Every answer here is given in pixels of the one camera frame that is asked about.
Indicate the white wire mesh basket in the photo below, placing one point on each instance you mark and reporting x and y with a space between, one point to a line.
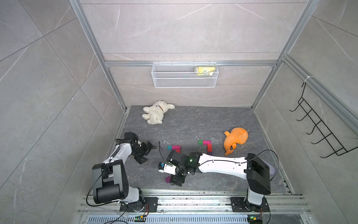
182 75

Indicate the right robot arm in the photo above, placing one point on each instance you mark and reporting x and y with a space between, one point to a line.
251 168

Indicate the purple rectangular block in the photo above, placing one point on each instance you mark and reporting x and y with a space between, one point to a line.
168 179

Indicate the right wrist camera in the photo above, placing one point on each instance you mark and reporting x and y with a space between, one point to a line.
167 168

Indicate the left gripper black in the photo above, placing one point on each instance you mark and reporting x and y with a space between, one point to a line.
146 149

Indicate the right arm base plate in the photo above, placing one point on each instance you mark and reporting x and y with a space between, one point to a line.
241 204

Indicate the yellow sponge in basket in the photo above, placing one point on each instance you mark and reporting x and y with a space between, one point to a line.
205 70

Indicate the white plush dog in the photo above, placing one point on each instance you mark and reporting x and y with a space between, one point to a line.
155 113

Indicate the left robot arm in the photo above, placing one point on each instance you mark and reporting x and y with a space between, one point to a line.
110 182

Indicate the metal rail frame front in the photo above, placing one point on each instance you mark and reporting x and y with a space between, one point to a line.
198 207

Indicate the orange plush toy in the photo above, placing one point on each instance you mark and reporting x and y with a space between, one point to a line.
238 135

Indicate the black wire hook rack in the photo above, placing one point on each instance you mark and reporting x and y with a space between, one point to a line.
320 126

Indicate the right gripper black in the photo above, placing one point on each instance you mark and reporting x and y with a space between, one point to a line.
176 180

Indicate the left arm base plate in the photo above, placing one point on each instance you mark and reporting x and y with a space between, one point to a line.
146 204

